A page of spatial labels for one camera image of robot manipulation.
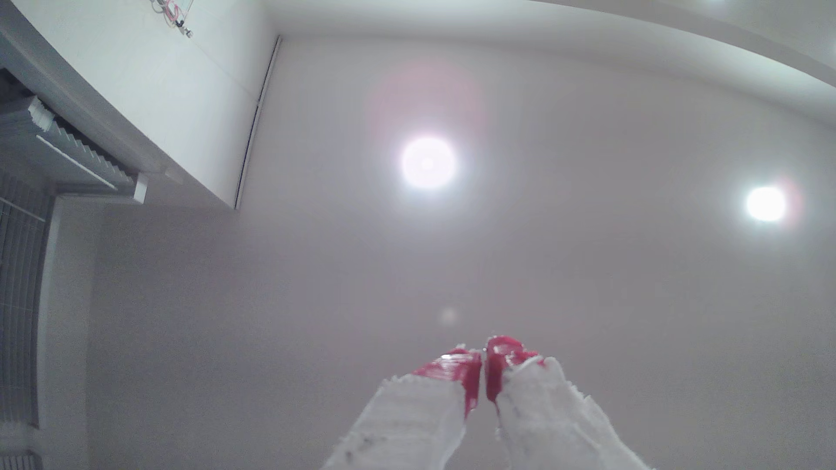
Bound round ceiling light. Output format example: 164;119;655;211
745;185;789;224
398;134;459;192

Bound hanging wire bundle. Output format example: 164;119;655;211
152;0;195;39

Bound white stacked window blinds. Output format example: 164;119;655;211
0;94;150;205

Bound grey window blind slats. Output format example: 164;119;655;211
0;171;54;425

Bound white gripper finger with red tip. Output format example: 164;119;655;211
323;348;483;470
486;335;654;470

